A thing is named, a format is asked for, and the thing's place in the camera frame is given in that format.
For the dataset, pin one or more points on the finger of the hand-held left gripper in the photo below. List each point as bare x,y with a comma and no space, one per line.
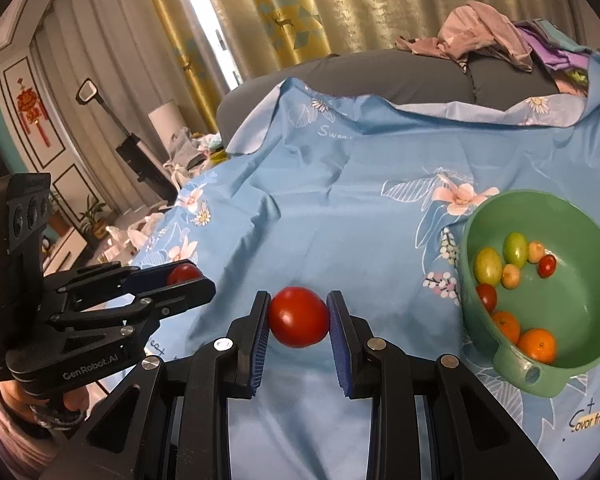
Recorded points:
190,294
150,276

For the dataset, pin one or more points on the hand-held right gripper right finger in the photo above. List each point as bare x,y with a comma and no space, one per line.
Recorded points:
339,350

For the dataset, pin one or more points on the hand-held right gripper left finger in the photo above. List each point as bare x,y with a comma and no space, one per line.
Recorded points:
260,347

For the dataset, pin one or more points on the small orange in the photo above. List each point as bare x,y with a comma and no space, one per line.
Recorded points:
506,326

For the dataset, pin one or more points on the small yellow round fruit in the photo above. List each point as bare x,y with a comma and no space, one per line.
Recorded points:
511,276
536,252

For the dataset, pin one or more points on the large orange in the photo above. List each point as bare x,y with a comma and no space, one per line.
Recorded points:
538,346

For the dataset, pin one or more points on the small red tomato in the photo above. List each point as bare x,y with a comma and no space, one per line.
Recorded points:
547,265

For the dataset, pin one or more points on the green plastic bowl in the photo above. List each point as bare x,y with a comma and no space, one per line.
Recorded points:
580,310

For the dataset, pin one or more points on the person's left forearm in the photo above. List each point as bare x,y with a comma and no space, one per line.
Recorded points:
2,440

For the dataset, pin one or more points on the person's left hand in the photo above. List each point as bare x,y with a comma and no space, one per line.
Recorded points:
75,402

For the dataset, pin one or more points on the white plastic bags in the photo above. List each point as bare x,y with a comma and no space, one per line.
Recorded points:
130,232

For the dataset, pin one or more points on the potted green plant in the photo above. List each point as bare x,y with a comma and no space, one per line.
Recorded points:
94,215

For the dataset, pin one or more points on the black stick vacuum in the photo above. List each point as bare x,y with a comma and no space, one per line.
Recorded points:
140,157

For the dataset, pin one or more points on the pile of pale clothes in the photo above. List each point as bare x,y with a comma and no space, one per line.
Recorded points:
195,147

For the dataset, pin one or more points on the blue floral bed sheet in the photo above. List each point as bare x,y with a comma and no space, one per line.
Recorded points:
360,210

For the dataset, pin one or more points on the white cylindrical lamp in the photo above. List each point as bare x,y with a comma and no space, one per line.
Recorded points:
166,122

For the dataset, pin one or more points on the yellow-green oval fruit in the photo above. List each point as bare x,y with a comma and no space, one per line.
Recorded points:
488,265

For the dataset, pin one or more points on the green oval fruit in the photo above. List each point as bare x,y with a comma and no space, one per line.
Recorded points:
515,249

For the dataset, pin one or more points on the grey sheer curtain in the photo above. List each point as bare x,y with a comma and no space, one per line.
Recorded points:
105,40

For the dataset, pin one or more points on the grey sofa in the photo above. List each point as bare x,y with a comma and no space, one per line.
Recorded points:
380,75

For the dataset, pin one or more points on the gold patterned curtain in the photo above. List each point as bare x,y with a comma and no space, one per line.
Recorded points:
340,5

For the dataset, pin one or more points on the pink crumpled clothes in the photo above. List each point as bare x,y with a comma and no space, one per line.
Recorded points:
475,30

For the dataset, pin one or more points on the purple cloth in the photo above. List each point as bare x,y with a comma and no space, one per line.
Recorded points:
555,52

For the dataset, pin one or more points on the red knot wall ornament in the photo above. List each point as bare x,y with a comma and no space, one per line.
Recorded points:
31,107

